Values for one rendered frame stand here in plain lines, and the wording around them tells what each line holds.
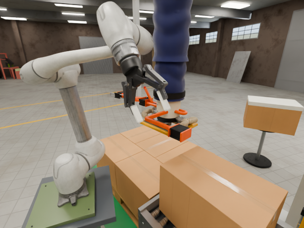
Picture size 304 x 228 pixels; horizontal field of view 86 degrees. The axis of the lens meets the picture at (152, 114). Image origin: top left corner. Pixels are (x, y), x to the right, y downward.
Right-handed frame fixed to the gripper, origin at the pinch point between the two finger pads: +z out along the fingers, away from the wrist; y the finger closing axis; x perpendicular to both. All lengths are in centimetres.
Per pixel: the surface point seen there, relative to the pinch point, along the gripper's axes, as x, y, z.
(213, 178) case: 44, -12, 48
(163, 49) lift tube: 43, -8, -34
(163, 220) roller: 31, -54, 70
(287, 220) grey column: 135, -5, 146
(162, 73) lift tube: 46, -17, -22
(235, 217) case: 24, 1, 57
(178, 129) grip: 23.5, -7.5, 11.6
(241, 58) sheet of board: 1115, -100, -122
